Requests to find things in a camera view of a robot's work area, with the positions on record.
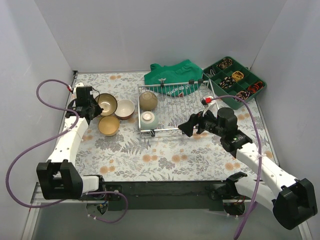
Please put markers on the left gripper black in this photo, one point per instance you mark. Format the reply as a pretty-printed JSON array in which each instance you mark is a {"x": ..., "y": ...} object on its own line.
[{"x": 90, "y": 110}]

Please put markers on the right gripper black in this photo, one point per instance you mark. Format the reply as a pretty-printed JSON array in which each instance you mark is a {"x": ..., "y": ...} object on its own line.
[{"x": 198, "y": 124}]

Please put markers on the dark brown patterned bowl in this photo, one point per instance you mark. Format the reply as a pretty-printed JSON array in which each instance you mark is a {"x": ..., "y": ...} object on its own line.
[{"x": 108, "y": 103}]

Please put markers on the beige bowl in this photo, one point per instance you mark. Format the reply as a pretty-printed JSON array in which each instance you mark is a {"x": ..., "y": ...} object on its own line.
[
  {"x": 148, "y": 101},
  {"x": 109, "y": 125}
]

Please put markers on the mint green dotted bowl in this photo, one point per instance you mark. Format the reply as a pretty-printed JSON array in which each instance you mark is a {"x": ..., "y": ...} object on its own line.
[{"x": 148, "y": 121}]

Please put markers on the red floral bowl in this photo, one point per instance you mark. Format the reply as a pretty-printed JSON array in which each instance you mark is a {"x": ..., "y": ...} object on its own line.
[{"x": 125, "y": 109}]

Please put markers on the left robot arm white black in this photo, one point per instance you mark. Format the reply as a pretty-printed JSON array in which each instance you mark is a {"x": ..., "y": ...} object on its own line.
[{"x": 58, "y": 176}]

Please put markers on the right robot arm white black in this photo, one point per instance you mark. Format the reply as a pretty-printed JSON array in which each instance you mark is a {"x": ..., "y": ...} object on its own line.
[{"x": 291, "y": 200}]

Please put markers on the floral patterned table mat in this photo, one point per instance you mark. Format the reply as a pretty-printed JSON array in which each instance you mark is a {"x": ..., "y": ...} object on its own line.
[{"x": 168, "y": 156}]

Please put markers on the green cloth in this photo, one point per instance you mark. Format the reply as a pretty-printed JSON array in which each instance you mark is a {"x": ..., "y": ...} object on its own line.
[{"x": 173, "y": 80}]

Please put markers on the green divided organizer tray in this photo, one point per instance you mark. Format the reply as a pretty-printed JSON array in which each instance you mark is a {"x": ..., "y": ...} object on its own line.
[{"x": 228, "y": 77}]

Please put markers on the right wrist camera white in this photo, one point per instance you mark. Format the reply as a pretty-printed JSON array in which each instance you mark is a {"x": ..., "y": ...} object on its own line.
[{"x": 209, "y": 104}]

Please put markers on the metal wire dish rack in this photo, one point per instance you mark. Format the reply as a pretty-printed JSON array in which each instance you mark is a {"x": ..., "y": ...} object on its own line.
[{"x": 175, "y": 103}]

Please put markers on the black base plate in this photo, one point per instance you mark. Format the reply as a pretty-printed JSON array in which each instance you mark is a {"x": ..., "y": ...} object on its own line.
[{"x": 171, "y": 195}]

